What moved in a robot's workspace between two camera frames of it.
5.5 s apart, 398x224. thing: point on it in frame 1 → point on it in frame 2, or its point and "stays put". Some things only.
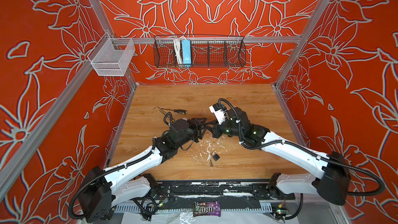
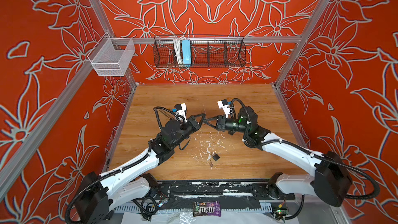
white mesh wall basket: (111, 57) stays put
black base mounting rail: (260, 190) stays put
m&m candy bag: (209, 208) stays put
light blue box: (187, 54) stays put
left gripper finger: (202, 120) → (198, 115)
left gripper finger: (202, 132) → (201, 122)
